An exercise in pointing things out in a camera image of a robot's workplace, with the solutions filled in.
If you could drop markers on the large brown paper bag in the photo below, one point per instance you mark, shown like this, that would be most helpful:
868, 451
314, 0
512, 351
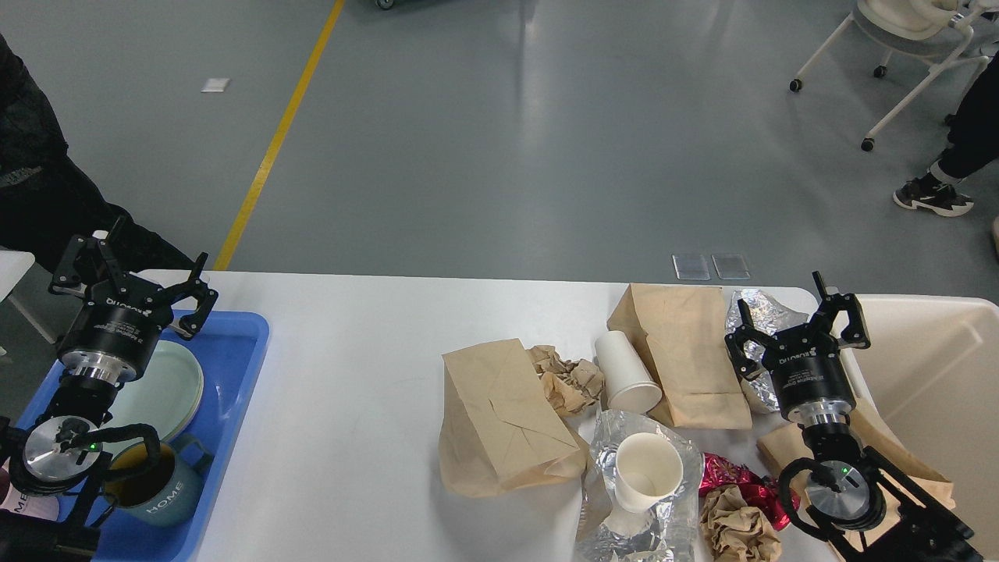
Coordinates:
499, 433

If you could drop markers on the white rolling chair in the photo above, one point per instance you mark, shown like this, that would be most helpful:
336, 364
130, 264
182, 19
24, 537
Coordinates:
943, 35

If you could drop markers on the mint green plate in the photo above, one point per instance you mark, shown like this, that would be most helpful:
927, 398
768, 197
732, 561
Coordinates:
169, 392

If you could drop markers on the person in dark clothes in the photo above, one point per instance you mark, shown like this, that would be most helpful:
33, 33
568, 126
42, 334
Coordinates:
46, 198

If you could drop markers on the upright white paper cup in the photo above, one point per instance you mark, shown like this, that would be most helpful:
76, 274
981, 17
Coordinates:
648, 468

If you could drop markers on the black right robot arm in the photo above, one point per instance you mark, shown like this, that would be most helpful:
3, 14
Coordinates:
747, 344

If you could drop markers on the crumpled brown paper ball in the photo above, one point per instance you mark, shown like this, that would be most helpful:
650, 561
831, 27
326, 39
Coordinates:
736, 531

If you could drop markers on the teal home mug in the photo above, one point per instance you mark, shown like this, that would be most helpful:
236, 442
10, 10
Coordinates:
167, 495

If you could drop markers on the flat brown paper bag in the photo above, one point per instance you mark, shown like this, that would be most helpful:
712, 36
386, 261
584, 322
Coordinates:
678, 332

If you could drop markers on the pink home mug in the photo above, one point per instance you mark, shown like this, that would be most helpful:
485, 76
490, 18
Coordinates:
18, 502

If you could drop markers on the beige plastic bin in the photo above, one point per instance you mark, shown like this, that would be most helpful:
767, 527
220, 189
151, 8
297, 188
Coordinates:
931, 375

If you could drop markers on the red foil wrapper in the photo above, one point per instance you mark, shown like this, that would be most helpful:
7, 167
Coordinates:
756, 491

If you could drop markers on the white side table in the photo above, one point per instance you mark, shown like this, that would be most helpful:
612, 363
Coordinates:
14, 266

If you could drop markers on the silver foil bag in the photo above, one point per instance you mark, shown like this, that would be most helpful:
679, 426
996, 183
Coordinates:
665, 532

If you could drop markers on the crumpled silver foil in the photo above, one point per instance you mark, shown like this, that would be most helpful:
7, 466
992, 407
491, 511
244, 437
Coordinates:
770, 316

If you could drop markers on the crumpled brown paper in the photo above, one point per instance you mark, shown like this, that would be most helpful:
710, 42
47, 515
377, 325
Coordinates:
570, 386

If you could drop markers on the person with black sneakers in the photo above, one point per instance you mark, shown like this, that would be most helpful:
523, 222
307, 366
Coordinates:
972, 143

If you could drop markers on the lying white paper cup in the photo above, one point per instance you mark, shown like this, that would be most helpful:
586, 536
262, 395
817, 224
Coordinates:
628, 384

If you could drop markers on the yellow plate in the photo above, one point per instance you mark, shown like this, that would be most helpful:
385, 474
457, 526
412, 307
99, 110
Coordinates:
169, 433

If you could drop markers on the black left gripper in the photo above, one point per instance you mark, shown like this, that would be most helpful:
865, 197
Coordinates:
117, 332

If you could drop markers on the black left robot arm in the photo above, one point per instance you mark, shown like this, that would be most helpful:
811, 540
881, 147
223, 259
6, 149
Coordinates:
71, 447

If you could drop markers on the brown paper bag under arm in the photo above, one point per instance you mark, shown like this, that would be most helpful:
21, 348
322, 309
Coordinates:
897, 453

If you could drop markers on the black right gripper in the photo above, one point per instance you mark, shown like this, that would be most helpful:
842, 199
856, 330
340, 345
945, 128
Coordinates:
806, 378

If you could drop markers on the blue plastic tray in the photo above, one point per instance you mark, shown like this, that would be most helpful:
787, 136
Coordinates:
230, 351

